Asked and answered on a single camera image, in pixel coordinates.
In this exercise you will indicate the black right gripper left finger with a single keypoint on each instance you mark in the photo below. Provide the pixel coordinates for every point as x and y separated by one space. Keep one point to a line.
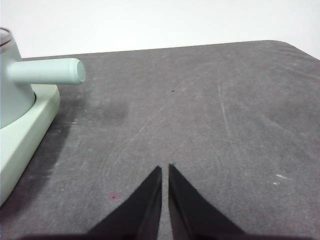
140 212

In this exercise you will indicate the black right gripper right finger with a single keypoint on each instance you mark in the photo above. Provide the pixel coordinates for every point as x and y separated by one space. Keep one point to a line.
192 215

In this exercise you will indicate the mint green breakfast machine base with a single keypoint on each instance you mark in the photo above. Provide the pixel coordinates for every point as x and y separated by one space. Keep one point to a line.
25 130

